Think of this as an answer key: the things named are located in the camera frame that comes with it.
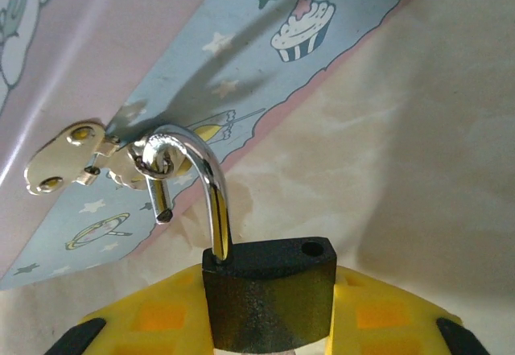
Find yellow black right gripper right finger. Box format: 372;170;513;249
328;265;494;355

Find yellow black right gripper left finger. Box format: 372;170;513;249
42;264;215;355

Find black padlock with silver shackle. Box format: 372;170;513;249
136;124;340;353

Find silver box hasp latch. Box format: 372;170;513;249
23;118;148;195

